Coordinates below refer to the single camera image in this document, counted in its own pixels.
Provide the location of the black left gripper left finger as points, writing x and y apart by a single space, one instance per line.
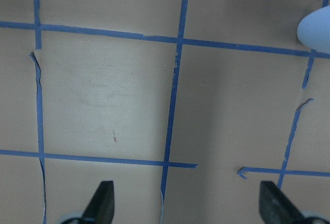
101 207

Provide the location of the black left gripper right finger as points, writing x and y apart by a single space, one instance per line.
275 207

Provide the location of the blue plastic cup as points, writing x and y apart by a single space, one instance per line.
313 30

